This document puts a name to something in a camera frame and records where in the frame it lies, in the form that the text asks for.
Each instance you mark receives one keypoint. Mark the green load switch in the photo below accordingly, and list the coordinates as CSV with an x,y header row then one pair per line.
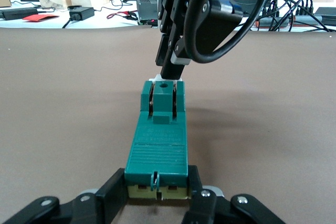
x,y
157,155

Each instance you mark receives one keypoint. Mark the black power brick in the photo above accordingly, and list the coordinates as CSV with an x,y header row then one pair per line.
x,y
84,12

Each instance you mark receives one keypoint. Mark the red flat object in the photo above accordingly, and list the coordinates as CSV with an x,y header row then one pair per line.
x,y
39,17

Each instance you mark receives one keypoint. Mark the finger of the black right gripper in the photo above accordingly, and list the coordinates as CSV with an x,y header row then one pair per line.
x,y
161,51
172,72

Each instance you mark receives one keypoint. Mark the grey power strip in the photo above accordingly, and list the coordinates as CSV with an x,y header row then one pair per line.
x,y
304,20

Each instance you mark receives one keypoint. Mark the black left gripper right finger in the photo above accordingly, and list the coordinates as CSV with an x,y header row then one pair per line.
x,y
199,203

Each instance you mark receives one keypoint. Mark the grey bench power supply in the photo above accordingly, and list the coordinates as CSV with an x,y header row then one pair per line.
x,y
145,6

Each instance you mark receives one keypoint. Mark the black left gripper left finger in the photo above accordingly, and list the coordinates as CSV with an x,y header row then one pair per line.
x,y
110,197

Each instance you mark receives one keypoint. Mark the flat black power adapter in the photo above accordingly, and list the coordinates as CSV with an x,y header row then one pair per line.
x,y
18,13

